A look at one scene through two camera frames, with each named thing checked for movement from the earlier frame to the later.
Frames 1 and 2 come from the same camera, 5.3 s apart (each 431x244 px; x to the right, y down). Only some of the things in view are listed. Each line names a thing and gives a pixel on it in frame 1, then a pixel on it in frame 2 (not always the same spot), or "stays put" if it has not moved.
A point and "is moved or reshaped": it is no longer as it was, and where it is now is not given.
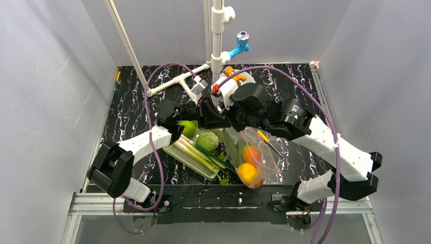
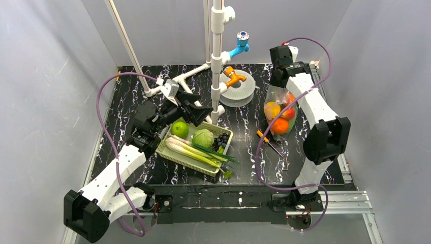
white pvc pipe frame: (215, 65) stays put
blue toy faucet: (242, 39) stays put
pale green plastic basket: (204, 153) stays put
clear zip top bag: (256, 155) is moved or reshaped
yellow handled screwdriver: (268, 141) stays put
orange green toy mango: (250, 155) is moved or reshaped
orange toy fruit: (258, 184) is moved or reshaped
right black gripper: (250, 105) → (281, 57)
